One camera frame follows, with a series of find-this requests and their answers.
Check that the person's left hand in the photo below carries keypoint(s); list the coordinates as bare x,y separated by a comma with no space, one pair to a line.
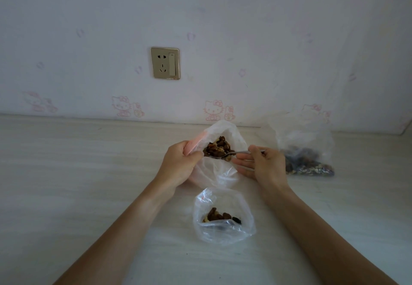
175,165

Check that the person's right hand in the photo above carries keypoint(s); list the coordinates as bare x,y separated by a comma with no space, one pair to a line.
270,169

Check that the person's right thumb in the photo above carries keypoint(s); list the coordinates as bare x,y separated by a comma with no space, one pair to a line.
256,151

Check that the person's right middle finger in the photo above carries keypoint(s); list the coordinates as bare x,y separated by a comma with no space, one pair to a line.
242,163

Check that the person's left thumb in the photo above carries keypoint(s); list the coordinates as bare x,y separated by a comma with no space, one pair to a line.
195,157

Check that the metal spoon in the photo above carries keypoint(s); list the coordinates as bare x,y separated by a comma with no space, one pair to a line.
239,152

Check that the clear bag with pink strip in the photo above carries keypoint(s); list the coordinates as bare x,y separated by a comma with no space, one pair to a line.
215,173

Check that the person's right forearm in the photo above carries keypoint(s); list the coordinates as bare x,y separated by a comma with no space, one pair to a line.
315,239

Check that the person's left forearm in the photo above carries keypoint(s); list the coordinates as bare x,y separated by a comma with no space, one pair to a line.
128,233

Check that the spoonful of mixed nuts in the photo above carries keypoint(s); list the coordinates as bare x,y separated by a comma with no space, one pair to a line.
218,148

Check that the large heap of mixed nuts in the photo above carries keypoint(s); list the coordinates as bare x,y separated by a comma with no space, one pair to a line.
305,164

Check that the large clear plastic bag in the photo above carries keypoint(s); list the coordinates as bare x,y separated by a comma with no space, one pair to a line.
305,136

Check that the small heap of mixed nuts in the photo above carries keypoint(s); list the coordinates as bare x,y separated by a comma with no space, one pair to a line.
220,216

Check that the small clear plastic bag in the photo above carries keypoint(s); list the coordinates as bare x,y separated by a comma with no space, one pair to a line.
222,235

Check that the gold wall socket with switch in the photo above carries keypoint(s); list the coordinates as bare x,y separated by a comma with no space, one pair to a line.
165,63

